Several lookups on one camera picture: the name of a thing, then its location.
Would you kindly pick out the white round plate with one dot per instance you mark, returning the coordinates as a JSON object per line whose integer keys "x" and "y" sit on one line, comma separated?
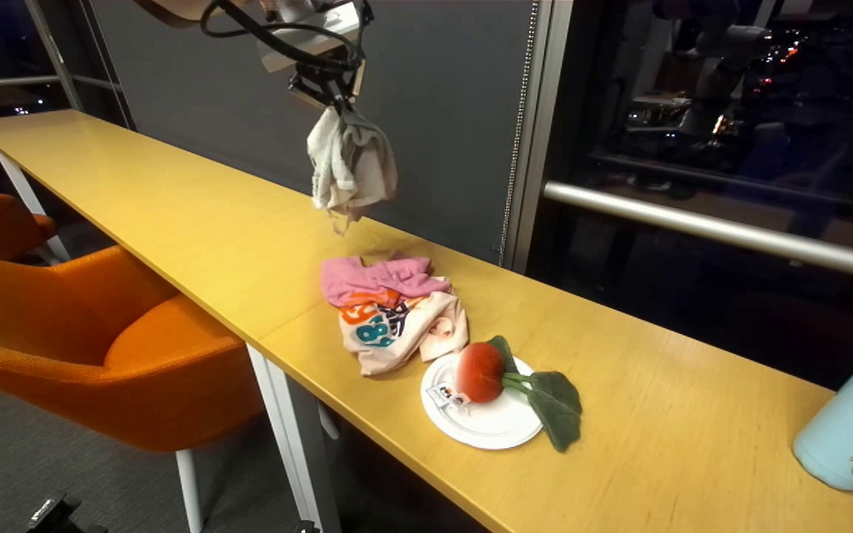
{"x": 482, "y": 420}

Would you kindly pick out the pink shirt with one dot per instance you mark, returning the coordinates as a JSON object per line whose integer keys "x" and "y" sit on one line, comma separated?
{"x": 376, "y": 279}

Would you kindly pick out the peach shirt with colourful print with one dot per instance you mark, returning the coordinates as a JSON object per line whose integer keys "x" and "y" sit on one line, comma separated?
{"x": 402, "y": 329}

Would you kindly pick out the black object on floor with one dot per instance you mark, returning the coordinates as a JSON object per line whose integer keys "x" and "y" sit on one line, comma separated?
{"x": 52, "y": 517}

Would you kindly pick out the grey window frame post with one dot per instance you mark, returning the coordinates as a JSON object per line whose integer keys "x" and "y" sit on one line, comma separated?
{"x": 533, "y": 128}

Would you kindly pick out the silver metal handrail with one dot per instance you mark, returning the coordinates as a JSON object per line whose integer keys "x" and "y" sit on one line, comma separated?
{"x": 724, "y": 230}

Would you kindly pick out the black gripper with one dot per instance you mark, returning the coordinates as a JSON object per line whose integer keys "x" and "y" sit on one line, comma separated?
{"x": 334, "y": 70}

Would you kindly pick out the white towel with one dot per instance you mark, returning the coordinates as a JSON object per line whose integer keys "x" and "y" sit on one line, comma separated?
{"x": 348, "y": 168}

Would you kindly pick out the large orange chair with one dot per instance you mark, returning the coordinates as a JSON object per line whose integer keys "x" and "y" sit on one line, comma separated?
{"x": 101, "y": 344}

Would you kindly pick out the white table leg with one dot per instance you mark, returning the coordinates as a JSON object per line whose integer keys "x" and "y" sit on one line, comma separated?
{"x": 283, "y": 433}

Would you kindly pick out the red plush vegetable green leaves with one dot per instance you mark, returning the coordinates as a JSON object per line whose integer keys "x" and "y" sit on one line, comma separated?
{"x": 482, "y": 374}

